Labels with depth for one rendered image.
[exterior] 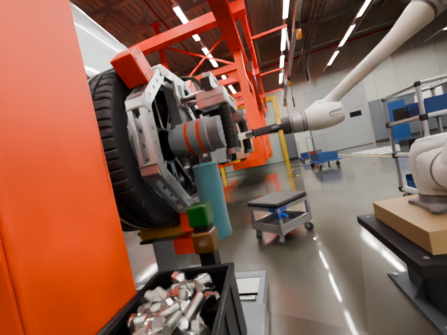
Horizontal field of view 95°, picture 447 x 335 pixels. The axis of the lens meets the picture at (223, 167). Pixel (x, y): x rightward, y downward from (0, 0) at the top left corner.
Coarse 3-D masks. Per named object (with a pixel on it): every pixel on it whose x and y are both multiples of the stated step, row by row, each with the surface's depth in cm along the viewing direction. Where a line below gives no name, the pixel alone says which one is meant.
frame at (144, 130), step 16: (160, 64) 73; (160, 80) 71; (176, 80) 84; (128, 96) 61; (144, 96) 59; (128, 112) 59; (144, 112) 58; (192, 112) 106; (144, 128) 59; (144, 144) 62; (144, 160) 60; (160, 160) 60; (208, 160) 107; (144, 176) 60; (160, 176) 60; (160, 192) 66; (176, 192) 66; (176, 208) 73
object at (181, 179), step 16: (160, 96) 92; (160, 112) 102; (128, 128) 63; (160, 128) 85; (160, 144) 91; (176, 160) 92; (192, 160) 109; (176, 176) 89; (192, 176) 104; (192, 192) 96
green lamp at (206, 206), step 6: (192, 204) 40; (198, 204) 39; (204, 204) 38; (210, 204) 40; (186, 210) 38; (192, 210) 37; (198, 210) 37; (204, 210) 37; (210, 210) 39; (192, 216) 37; (198, 216) 37; (204, 216) 37; (210, 216) 38; (192, 222) 37; (198, 222) 37; (204, 222) 37; (210, 222) 38
